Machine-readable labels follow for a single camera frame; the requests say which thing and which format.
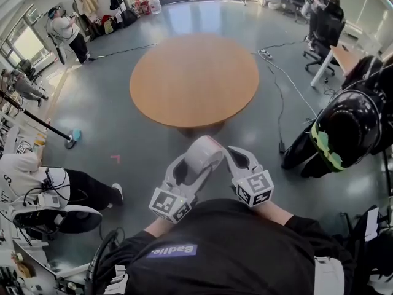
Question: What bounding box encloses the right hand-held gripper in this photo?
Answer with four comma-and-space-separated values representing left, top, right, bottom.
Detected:
226, 146, 275, 208

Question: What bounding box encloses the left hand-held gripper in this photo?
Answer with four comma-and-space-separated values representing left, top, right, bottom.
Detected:
149, 154, 216, 225

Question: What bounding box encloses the white tape roll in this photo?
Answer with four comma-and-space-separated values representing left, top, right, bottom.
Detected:
185, 135, 225, 184

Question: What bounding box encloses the person's right forearm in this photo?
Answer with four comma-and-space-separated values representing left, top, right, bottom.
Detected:
256, 200, 294, 227

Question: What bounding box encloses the person's left forearm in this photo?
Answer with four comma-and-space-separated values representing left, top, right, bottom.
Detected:
143, 216, 177, 238

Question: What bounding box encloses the person's black shirt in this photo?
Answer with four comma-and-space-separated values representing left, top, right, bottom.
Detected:
95, 198, 357, 295

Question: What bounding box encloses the round wooden table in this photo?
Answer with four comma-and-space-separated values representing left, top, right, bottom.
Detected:
129, 33, 260, 138

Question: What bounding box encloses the black corrugated conduit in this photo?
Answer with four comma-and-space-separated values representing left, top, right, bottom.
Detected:
85, 229, 119, 295

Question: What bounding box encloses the white shell office chair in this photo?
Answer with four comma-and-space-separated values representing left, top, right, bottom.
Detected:
12, 204, 103, 235

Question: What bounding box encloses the white card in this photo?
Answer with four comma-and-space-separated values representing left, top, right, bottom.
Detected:
365, 207, 381, 242

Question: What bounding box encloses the black chair with card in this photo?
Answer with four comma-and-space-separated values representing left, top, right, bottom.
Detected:
339, 204, 393, 288

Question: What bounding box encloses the wooden desk with white legs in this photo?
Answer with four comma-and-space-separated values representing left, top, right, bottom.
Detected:
310, 43, 363, 87

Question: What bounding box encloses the black stand with round base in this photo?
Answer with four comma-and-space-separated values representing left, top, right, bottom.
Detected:
0, 90, 81, 150

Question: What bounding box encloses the black floor backpack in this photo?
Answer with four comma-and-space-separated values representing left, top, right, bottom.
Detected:
121, 8, 138, 27

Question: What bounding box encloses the cluttered white desk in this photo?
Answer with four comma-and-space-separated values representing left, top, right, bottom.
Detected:
0, 226, 90, 295

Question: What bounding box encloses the beige hanging coat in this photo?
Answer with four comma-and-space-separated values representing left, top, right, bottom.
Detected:
80, 0, 99, 15

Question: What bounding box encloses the side window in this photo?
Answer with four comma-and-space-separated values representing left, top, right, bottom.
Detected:
0, 6, 59, 73

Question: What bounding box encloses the black floor cable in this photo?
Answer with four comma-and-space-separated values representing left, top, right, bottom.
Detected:
250, 40, 308, 154
88, 43, 158, 61

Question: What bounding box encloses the white floor cable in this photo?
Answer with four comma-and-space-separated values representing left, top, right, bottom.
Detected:
265, 57, 317, 118

